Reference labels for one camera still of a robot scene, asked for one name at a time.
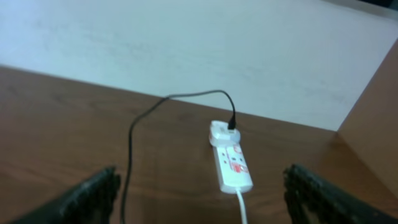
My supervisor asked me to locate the black charging cable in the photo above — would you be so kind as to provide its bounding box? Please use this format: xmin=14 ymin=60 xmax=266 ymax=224
xmin=119 ymin=90 xmax=237 ymax=224

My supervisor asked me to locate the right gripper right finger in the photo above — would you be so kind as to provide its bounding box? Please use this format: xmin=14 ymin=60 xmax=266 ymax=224
xmin=283 ymin=164 xmax=397 ymax=224

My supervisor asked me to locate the white charger plug adapter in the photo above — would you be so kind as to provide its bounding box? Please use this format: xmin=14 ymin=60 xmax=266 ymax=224
xmin=209 ymin=120 xmax=241 ymax=147

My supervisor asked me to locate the white power strip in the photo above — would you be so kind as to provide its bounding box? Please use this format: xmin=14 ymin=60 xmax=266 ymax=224
xmin=213 ymin=144 xmax=254 ymax=194

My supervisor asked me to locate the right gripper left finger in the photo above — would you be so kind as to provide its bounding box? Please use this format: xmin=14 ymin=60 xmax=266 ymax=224
xmin=10 ymin=166 xmax=121 ymax=224

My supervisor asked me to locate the white power strip cord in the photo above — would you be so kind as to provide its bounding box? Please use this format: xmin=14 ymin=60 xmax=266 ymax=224
xmin=235 ymin=188 xmax=249 ymax=224

